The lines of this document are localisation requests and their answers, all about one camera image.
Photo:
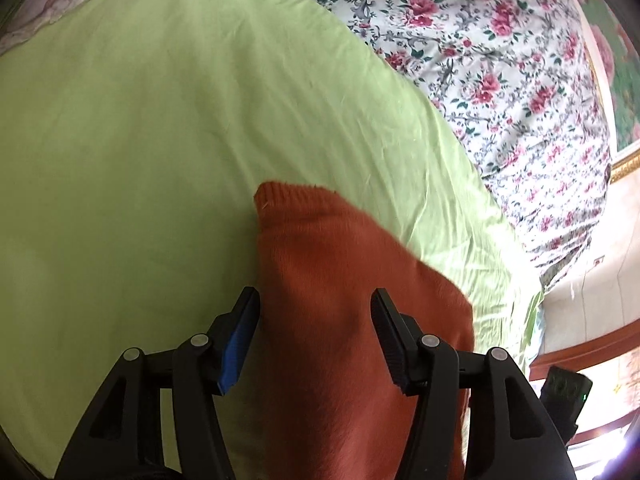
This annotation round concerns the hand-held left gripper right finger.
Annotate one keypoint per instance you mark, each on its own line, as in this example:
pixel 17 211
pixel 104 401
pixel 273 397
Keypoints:
pixel 389 337

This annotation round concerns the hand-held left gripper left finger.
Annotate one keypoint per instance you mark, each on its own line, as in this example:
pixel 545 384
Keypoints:
pixel 234 355

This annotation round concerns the orange knit sweater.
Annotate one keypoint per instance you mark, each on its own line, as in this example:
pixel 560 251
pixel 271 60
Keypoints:
pixel 340 310

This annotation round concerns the light green bed sheet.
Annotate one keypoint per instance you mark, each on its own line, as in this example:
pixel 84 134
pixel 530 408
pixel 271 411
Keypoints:
pixel 150 135

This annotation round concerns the white floral rose duvet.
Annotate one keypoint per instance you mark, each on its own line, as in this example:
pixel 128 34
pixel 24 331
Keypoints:
pixel 490 75

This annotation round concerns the gold framed flower painting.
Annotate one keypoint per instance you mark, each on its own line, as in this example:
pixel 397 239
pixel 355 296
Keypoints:
pixel 622 65

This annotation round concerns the wooden bed frame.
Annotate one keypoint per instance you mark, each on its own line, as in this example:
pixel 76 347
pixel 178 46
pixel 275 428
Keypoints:
pixel 585 352

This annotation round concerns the wall socket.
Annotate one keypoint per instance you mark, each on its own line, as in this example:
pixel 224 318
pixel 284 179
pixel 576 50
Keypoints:
pixel 598 260

